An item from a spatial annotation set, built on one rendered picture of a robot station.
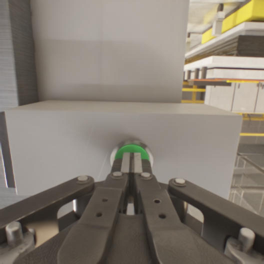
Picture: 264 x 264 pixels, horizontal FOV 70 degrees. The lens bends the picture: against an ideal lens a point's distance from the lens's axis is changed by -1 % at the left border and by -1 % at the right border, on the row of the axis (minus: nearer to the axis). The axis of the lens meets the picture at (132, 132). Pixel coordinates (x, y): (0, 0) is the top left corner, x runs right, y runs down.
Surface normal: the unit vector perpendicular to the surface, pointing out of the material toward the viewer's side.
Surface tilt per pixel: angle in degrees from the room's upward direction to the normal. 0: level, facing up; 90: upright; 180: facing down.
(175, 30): 90
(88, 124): 90
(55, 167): 90
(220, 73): 90
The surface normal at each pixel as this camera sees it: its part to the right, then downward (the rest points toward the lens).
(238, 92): -0.01, 0.25
